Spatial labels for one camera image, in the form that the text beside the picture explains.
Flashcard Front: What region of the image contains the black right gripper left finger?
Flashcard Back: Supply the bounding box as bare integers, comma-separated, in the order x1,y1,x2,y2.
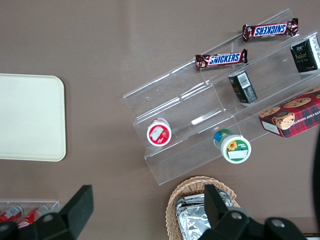
34,184,95,240

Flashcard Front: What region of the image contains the red lid yogurt cup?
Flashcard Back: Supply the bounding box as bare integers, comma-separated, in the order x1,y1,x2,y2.
146,117,173,147

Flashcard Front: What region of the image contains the red cola bottle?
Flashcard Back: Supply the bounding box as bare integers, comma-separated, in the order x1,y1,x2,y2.
17,204,50,229
0,204,25,224

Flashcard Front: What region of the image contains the small black box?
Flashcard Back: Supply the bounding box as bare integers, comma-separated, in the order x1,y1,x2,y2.
227,70,259,105
289,34,320,74

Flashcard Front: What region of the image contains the Snickers chocolate bar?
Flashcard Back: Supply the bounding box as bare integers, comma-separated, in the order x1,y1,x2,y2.
242,17,300,43
194,48,249,72

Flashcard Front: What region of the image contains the clear acrylic stepped shelf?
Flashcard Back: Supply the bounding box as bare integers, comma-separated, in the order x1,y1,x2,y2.
122,8,320,186

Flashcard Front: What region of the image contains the silver foil container stack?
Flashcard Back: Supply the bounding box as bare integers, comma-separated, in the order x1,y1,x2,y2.
174,188,235,240

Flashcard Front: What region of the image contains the beige plastic tray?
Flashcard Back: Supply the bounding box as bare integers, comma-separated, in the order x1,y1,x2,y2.
0,73,67,162

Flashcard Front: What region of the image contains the clear acrylic bottle rack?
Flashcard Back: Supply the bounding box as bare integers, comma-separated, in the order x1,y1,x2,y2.
0,198,61,227

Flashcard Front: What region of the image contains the oval tan wicker basket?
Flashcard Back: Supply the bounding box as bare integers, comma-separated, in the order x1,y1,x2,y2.
165,175,241,240

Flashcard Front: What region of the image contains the red tartan cookie box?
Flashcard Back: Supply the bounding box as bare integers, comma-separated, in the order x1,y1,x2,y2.
258,85,320,139

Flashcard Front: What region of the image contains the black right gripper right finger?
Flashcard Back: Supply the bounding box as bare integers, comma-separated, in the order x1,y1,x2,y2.
199,184,254,240

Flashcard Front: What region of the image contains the green lid yogurt cup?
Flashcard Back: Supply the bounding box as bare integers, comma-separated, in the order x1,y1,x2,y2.
213,128,252,165

